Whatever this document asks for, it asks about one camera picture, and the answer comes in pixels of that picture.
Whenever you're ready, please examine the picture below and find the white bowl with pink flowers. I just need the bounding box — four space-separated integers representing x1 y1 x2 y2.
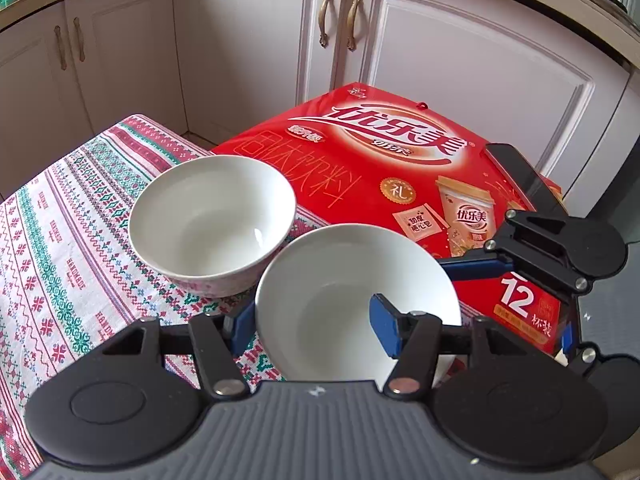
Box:
255 224 462 386
129 155 297 297

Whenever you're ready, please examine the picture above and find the white kitchen cabinet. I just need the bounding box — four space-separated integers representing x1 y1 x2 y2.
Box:
0 0 640 221

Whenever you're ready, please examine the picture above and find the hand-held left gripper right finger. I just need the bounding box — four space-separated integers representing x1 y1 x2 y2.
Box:
369 294 521 397

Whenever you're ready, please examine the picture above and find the red printed cardboard box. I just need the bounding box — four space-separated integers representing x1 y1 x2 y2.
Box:
210 84 576 361

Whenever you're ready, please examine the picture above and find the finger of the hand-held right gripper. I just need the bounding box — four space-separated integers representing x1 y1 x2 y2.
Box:
442 210 591 292
559 309 601 369

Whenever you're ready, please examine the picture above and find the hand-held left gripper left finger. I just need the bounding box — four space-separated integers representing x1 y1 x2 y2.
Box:
100 302 257 400

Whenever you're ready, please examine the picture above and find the red green patterned tablecloth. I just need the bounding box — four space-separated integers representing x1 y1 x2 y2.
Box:
0 114 481 480

